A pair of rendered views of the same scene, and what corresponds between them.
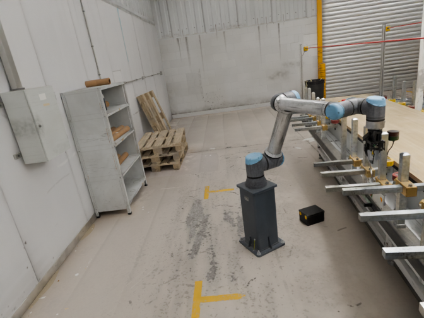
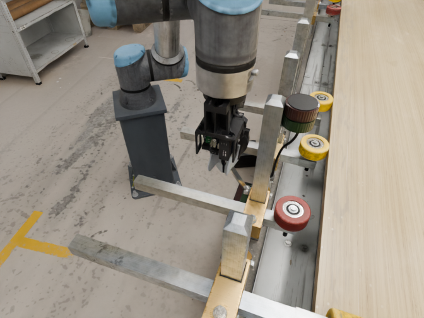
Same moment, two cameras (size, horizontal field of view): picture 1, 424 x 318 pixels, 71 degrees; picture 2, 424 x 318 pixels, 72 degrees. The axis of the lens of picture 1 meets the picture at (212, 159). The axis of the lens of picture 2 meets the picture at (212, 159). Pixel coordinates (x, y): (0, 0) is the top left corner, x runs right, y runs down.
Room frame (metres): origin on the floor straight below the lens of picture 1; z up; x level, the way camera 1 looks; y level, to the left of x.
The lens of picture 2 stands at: (1.12, -0.95, 1.45)
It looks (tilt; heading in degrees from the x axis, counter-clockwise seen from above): 44 degrees down; 10
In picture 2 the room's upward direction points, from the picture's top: straight up
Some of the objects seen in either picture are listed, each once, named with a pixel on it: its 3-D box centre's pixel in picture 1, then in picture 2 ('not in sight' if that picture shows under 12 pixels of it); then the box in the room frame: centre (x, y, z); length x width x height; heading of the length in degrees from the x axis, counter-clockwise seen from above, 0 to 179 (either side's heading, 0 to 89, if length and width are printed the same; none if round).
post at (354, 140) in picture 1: (354, 149); (289, 88); (2.09, -1.07, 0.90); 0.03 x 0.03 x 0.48; 80
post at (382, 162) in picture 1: (382, 171); (260, 183); (1.60, -0.99, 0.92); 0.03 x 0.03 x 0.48; 80
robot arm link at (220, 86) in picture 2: (375, 124); (226, 74); (1.54, -0.90, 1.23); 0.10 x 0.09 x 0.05; 81
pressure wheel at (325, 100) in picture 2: not in sight; (317, 110); (2.03, -1.18, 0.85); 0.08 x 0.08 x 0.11
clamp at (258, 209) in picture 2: (383, 183); (257, 209); (1.57, -0.99, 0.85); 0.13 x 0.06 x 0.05; 170
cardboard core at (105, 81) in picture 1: (98, 82); not in sight; (3.88, 1.28, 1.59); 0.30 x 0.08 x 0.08; 86
